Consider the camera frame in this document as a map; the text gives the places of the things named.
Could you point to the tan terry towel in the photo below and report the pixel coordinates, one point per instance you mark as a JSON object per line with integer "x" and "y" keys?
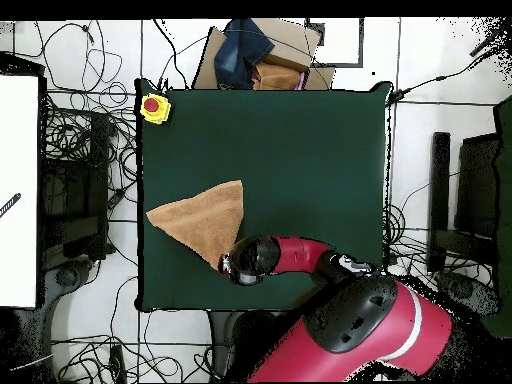
{"x": 204, "y": 220}

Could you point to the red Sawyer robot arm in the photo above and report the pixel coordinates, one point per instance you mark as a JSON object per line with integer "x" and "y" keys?
{"x": 360, "y": 332}

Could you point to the dark green table cloth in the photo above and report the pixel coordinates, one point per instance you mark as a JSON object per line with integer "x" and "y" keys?
{"x": 300, "y": 140}

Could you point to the grey stand base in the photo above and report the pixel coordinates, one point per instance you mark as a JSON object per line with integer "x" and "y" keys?
{"x": 66, "y": 276}
{"x": 472, "y": 294}

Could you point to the black equipment rack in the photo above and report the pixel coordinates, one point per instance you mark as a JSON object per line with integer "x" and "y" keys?
{"x": 98, "y": 160}

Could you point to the yellow emergency stop button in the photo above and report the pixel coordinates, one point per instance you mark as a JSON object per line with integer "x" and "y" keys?
{"x": 152, "y": 105}

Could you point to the tan towel in box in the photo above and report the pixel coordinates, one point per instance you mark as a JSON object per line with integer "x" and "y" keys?
{"x": 276, "y": 78}

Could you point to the blue denim jeans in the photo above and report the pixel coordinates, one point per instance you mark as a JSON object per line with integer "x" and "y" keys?
{"x": 240, "y": 52}

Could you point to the long black floor bar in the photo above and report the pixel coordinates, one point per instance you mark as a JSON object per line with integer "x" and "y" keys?
{"x": 439, "y": 192}

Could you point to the brown cardboard box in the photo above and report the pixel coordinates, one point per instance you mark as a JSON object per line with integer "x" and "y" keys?
{"x": 290, "y": 44}

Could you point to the black panel stand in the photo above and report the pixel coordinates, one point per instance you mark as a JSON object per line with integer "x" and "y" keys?
{"x": 478, "y": 180}

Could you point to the green cloth on stand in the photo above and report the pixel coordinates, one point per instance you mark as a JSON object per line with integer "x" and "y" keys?
{"x": 504, "y": 200}

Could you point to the black rectangular floor frame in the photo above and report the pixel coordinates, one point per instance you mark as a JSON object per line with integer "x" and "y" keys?
{"x": 344, "y": 65}

